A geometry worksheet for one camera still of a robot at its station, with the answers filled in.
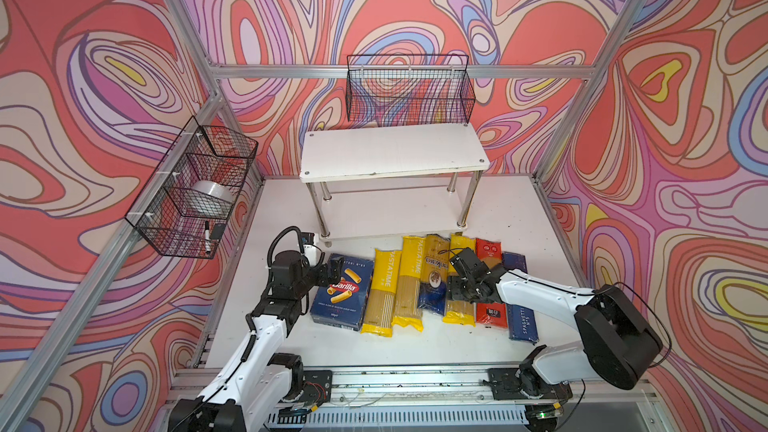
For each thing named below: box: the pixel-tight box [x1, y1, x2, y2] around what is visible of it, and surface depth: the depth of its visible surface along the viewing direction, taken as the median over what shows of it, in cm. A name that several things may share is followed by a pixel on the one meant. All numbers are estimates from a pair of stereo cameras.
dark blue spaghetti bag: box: [418, 234, 450, 316], surface depth 90 cm
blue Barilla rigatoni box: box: [310, 254, 375, 331], surface depth 84 cm
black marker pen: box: [205, 220, 211, 254], surface depth 74 cm
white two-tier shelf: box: [299, 122, 491, 246], surface depth 87 cm
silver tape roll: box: [191, 180, 235, 218], surface depth 74 cm
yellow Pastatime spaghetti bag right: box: [392, 236, 426, 331], surface depth 90 cm
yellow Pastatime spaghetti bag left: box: [360, 248, 402, 337], surface depth 88 cm
